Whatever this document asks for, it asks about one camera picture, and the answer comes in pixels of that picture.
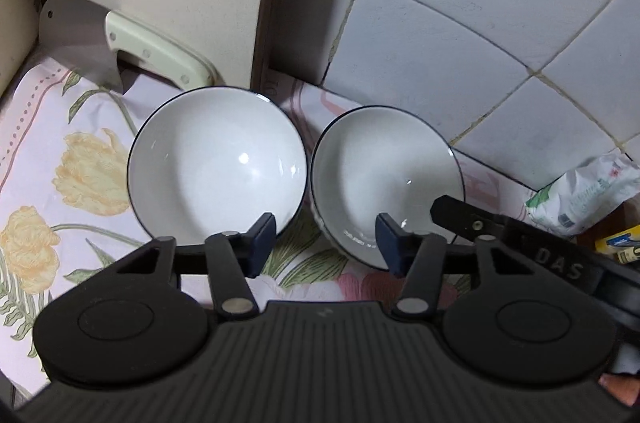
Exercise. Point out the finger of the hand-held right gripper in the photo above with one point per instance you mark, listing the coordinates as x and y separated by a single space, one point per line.
460 215

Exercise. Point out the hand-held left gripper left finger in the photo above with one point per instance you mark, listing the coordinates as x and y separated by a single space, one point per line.
264 243

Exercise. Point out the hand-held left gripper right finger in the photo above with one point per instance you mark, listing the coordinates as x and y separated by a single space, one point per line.
390 245

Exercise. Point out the white bowl dark rim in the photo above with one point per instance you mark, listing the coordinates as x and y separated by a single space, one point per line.
380 163
215 163

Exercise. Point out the person's right hand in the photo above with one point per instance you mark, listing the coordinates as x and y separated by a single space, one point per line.
625 398

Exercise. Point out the yellow seasoning container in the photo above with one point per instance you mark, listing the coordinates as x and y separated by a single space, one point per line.
617 240

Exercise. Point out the printed white plastic packet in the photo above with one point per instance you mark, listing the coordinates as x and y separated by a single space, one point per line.
580 193

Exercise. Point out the floral tablecloth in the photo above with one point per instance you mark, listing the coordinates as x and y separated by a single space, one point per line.
40 113

